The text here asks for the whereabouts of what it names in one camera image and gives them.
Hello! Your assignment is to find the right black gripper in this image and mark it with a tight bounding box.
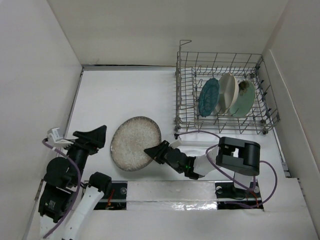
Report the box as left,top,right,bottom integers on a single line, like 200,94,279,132
143,139,174,165

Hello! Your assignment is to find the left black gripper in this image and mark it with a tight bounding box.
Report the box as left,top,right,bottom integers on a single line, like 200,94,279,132
62,123,107,184

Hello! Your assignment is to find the speckled brown round plate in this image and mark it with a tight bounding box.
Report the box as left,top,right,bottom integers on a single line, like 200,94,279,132
110,116,162,172

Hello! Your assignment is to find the teal scalloped plate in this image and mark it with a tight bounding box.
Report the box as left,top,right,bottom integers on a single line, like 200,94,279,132
198,78,220,118

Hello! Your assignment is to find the cream lobed plate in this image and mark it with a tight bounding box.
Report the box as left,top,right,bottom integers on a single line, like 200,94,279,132
215,72,239,115

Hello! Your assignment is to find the light green flower plate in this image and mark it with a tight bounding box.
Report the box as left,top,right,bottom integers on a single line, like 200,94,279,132
229,80,256,118

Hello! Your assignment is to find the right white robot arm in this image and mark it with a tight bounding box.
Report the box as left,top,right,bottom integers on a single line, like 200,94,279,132
143,136,261,197

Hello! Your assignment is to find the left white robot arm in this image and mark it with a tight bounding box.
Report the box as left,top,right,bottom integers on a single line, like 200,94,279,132
38,125,113,240

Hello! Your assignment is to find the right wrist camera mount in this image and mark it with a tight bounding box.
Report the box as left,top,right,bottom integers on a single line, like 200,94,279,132
169,138,183,149

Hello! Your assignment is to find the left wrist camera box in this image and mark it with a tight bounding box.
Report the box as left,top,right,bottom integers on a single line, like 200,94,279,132
46,127,73,148

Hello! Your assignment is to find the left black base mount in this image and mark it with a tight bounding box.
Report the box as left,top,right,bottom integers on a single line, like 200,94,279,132
94,181,128,211

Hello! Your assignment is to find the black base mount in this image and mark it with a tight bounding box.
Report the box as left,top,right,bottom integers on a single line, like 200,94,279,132
215,181,263,210
94,181,128,211

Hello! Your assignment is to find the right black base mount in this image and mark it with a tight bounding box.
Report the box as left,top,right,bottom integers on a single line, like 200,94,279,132
215,181,263,210

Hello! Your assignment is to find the grey wire dish rack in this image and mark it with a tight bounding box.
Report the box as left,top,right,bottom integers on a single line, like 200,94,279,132
174,39,281,135

